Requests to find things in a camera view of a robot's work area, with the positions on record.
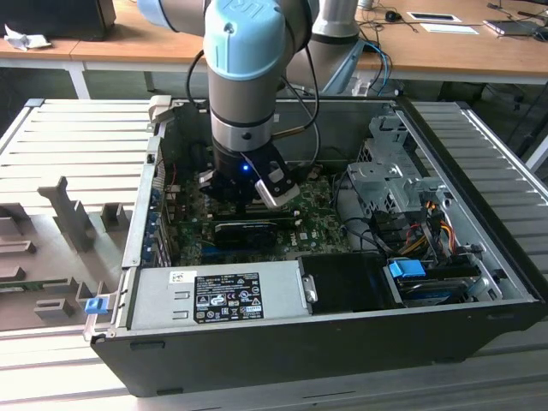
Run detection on green motherboard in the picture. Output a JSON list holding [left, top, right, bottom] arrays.
[[164, 164, 369, 266]]

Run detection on crumpled white paper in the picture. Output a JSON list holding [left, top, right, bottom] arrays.
[[3, 23, 53, 51]]

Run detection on black graphics card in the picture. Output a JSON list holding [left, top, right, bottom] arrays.
[[212, 219, 278, 250]]

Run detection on blue expansion slot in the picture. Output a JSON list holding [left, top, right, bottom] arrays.
[[200, 243, 243, 265]]

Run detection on green RAM stick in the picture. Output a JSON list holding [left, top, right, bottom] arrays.
[[216, 209, 297, 226], [0, 277, 72, 291]]

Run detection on blue cables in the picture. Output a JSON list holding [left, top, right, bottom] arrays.
[[363, 40, 395, 95]]

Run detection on hard disk in blue carrier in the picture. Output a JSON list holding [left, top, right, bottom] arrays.
[[384, 259, 480, 308]]

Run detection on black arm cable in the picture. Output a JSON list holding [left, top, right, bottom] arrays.
[[186, 42, 323, 166]]

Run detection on black open PC case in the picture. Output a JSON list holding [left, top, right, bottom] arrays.
[[87, 97, 548, 399]]

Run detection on grey desk cable hatch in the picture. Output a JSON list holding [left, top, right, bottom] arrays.
[[405, 11, 462, 22]]

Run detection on beige case latch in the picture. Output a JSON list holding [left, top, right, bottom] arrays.
[[148, 95, 174, 126]]

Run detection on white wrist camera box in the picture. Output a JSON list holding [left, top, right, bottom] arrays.
[[254, 160, 301, 210]]

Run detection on grey parts rack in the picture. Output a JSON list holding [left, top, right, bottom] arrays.
[[0, 175, 134, 333]]

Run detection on black plastic shroud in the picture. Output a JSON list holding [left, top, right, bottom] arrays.
[[297, 253, 406, 316]]

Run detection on yellow and red wires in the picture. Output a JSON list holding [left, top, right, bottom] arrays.
[[404, 213, 455, 256]]

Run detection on black monitor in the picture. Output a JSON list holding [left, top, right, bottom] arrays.
[[0, 0, 117, 43]]

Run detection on grey power supply unit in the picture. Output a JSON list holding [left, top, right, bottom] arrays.
[[126, 259, 309, 331]]

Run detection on grey metal drive cage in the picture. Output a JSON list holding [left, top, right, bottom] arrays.
[[345, 113, 449, 217]]

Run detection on wooden desk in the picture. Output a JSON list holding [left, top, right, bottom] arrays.
[[0, 0, 548, 102]]

